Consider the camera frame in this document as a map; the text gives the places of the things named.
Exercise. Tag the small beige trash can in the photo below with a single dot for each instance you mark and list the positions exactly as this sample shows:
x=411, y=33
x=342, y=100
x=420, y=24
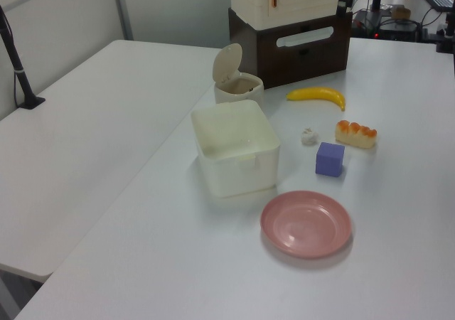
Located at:
x=238, y=85

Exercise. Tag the black monitor stand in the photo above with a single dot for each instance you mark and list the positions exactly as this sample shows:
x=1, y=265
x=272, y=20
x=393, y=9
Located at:
x=376, y=0

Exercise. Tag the cream toy refrigerator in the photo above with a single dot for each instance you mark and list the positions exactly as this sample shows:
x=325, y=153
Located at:
x=295, y=0

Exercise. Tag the black electronics box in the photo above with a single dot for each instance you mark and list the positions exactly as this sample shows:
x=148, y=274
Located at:
x=396, y=28

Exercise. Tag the small brown cardboard item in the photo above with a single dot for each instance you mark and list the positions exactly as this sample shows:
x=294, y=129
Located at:
x=401, y=12

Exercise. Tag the dark brown drawer box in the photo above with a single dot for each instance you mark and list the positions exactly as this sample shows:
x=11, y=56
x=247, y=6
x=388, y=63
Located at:
x=302, y=49

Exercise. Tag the yellow toy banana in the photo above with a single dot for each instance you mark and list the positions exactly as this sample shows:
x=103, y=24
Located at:
x=320, y=94

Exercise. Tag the black table clamp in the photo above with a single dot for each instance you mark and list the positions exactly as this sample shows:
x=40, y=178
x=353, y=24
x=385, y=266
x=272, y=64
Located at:
x=446, y=37

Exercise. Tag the toy bread loaf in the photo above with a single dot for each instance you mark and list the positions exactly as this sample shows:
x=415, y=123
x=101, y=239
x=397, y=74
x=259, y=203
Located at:
x=355, y=135

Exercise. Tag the crumpled white paper ball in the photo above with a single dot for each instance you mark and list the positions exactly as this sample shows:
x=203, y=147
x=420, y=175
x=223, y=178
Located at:
x=308, y=137

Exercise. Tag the purple cube block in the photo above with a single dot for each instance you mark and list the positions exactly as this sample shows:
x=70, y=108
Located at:
x=330, y=160

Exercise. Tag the white square plastic box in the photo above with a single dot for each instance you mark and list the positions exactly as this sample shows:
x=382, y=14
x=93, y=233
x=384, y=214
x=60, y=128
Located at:
x=234, y=145

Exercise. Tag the pink plastic plate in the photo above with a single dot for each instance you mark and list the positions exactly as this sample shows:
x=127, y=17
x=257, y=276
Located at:
x=305, y=224

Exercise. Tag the grey partition frame post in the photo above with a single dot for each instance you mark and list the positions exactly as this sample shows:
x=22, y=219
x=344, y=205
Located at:
x=122, y=9

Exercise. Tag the black camera stand pole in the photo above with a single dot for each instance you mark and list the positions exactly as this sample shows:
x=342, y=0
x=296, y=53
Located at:
x=16, y=67

